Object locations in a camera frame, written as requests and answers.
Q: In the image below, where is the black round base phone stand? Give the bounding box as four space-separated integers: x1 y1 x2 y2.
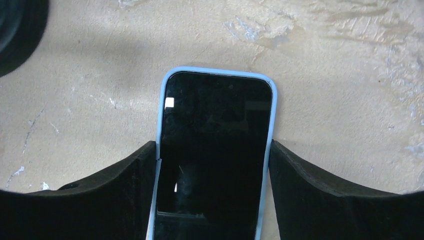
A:
0 0 50 77

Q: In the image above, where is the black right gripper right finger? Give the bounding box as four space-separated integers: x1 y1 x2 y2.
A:
268 140 424 240

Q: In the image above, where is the blue case phone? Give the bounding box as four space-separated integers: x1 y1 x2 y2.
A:
146 66 278 240

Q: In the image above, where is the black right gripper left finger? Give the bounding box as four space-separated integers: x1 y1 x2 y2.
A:
0 141 157 240

